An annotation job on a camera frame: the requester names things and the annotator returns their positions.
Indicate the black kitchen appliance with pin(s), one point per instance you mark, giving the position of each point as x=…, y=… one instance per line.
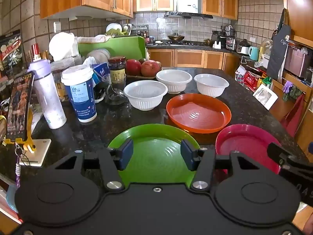
x=218, y=39

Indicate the pink metal box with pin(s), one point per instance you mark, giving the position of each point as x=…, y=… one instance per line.
x=297, y=62

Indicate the black apron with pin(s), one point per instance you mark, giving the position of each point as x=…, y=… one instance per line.
x=277, y=51

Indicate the brown kiwi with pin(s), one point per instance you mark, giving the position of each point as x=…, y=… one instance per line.
x=142, y=60

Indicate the orange plastic plate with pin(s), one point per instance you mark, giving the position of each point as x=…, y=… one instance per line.
x=198, y=112

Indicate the purple water bottle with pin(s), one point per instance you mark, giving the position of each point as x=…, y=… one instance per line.
x=50, y=102

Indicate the dark red apple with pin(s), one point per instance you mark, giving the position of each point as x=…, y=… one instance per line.
x=133, y=67

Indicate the pink plastic plate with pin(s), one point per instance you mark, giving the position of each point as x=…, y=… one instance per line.
x=244, y=142

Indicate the clear plastic container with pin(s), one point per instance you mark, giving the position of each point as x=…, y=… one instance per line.
x=57, y=83

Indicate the blue tissue pack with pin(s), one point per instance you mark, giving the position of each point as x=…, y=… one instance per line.
x=100, y=72

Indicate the beige fruit tray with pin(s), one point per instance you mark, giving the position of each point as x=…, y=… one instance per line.
x=137, y=77

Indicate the blue paper cup white lid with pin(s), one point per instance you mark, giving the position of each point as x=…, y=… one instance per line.
x=82, y=102

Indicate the clear glass cup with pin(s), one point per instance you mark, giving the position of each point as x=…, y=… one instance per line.
x=117, y=99

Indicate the red patterned bags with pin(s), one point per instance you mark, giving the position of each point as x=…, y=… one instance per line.
x=250, y=79

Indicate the white ribbed plastic bowl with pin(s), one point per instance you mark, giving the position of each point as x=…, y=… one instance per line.
x=145, y=95
x=174, y=79
x=211, y=84

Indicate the gas stove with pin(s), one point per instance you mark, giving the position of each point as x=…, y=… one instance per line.
x=181, y=43

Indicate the green plastic plate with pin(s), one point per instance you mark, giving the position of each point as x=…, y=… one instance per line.
x=156, y=139

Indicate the rice cooker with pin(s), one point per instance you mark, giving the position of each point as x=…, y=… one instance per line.
x=243, y=47

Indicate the purple rubber gloves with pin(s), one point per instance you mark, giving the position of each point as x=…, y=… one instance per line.
x=291, y=90

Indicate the white water heater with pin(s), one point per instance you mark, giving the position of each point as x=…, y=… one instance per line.
x=188, y=0

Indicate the tall wooden cabinet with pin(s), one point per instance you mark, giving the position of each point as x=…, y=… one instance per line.
x=299, y=7

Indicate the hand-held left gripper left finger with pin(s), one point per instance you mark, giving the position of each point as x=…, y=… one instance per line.
x=126, y=153

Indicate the green dish rack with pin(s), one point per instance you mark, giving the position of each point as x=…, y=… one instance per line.
x=117, y=29

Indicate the blender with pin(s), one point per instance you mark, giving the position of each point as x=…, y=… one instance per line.
x=230, y=39

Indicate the wooden base cabinets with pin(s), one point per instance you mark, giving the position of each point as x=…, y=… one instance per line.
x=188, y=58

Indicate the dark snack bag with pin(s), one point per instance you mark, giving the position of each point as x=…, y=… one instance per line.
x=11, y=53

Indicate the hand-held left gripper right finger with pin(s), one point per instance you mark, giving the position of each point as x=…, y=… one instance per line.
x=188, y=155

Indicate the range hood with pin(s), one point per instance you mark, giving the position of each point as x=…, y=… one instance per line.
x=188, y=15

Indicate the white holder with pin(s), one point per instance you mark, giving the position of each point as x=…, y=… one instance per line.
x=216, y=46

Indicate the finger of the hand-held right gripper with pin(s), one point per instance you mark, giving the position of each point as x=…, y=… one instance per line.
x=277, y=151

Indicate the dark sauce jar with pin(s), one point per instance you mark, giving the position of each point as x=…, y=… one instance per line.
x=117, y=71

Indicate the yellow ribbon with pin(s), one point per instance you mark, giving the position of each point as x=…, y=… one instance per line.
x=2, y=124

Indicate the white plastic bag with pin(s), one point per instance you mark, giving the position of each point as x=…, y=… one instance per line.
x=62, y=45

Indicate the white windowed box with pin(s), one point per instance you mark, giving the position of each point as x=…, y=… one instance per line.
x=265, y=96

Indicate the yellow phone stand white base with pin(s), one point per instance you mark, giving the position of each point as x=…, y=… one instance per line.
x=36, y=151

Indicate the teal mug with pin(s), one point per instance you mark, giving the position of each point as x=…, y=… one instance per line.
x=254, y=53

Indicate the metal spoon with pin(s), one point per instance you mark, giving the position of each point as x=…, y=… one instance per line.
x=118, y=91

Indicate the stack of plastic containers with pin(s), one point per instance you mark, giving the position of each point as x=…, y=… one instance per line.
x=99, y=55

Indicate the clear oil bottle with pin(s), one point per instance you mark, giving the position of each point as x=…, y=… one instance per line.
x=266, y=50

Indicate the wok with lid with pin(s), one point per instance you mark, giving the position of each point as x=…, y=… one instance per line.
x=176, y=37

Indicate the white wall socket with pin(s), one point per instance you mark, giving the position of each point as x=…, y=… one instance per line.
x=57, y=27

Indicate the red cloth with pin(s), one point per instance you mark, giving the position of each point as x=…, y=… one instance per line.
x=293, y=120

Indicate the black smartphone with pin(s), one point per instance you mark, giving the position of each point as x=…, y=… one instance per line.
x=19, y=102

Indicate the green cutting board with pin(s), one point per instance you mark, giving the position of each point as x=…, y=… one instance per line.
x=122, y=46

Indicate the red can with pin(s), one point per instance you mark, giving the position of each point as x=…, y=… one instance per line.
x=35, y=50

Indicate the light red apple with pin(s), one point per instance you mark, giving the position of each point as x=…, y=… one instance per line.
x=150, y=68

